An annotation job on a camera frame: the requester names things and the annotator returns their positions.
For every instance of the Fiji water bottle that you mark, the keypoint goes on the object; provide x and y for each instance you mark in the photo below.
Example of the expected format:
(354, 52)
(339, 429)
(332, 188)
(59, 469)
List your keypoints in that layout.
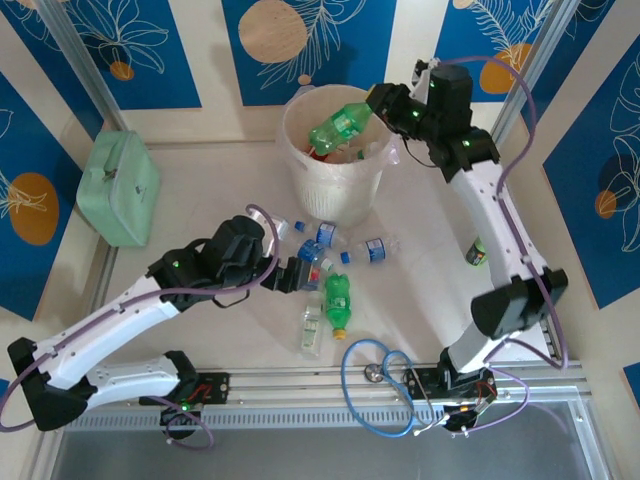
(314, 274)

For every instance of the wide aluminium extrusion rail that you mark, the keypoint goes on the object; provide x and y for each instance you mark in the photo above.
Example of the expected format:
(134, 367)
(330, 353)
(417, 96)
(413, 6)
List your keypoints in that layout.
(300, 387)

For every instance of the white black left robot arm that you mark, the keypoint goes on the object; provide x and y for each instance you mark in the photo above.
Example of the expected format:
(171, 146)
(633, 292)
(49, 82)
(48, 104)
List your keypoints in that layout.
(100, 330)

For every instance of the aluminium frame post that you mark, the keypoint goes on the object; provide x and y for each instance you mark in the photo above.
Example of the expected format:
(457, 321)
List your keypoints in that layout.
(82, 65)
(534, 67)

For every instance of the clear bottle green white label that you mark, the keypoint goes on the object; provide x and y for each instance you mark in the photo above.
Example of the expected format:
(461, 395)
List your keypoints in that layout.
(311, 332)

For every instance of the green capped dark bottle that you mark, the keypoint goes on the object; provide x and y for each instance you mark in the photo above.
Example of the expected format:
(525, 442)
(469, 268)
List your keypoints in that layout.
(475, 255)

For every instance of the blue stethoscope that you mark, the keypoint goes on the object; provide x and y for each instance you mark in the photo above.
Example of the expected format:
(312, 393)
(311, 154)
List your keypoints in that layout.
(372, 373)

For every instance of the translucent bin liner bag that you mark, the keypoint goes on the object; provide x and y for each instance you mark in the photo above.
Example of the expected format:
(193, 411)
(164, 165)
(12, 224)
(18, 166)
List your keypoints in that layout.
(325, 175)

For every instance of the blue capped blue label bottle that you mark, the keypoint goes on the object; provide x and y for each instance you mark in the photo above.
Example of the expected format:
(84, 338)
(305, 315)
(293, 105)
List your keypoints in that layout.
(372, 250)
(326, 233)

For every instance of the red gold label bottle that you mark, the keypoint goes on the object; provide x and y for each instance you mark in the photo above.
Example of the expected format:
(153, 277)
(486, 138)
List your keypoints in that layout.
(325, 158)

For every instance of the white plastic bin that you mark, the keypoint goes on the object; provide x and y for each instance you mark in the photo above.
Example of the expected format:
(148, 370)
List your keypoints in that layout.
(327, 205)

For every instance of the grey metal panel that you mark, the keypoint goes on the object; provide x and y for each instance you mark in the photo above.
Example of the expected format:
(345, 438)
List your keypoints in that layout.
(320, 457)

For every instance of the mint green case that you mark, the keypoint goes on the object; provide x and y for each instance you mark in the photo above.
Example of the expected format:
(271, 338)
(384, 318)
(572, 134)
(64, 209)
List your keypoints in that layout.
(120, 190)

